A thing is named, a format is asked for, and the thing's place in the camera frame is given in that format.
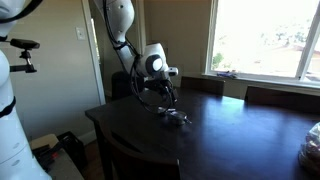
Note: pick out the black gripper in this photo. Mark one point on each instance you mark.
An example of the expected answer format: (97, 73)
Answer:
(160, 86)

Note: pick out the second largest steel measuring cup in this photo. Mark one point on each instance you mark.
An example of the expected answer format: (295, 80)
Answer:
(163, 111)

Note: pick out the small dark object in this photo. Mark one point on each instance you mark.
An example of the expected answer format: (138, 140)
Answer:
(178, 118)

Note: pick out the smallest steel measuring cup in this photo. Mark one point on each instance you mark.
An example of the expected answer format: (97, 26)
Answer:
(188, 121)

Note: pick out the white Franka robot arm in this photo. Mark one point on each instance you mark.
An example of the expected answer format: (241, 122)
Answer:
(13, 150)

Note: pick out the dark wooden dining chair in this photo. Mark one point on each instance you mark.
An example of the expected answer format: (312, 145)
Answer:
(283, 100)
(206, 86)

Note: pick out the black rounded chair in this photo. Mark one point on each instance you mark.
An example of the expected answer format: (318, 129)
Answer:
(120, 86)

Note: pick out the small blue purple object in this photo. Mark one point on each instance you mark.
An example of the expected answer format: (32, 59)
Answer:
(226, 74)

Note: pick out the brown curved back chair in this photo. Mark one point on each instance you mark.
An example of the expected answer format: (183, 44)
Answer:
(140, 166)

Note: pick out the large white framed window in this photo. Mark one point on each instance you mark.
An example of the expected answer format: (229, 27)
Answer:
(260, 40)

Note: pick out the black plastic crate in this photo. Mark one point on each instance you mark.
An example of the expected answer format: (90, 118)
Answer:
(75, 150)

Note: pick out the beige robot stand platform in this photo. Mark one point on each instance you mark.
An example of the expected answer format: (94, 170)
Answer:
(66, 170)

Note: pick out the black tool with red part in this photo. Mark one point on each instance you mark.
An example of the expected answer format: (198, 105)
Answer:
(46, 155)

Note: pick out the clear plastic bag with food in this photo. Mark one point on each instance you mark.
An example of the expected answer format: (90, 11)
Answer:
(311, 150)

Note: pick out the white door frame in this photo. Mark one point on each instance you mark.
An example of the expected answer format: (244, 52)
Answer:
(96, 66)

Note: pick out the white wall light switch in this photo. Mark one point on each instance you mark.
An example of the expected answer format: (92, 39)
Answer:
(80, 33)

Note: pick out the black camera on clamp mount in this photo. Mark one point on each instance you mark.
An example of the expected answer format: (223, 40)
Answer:
(25, 43)

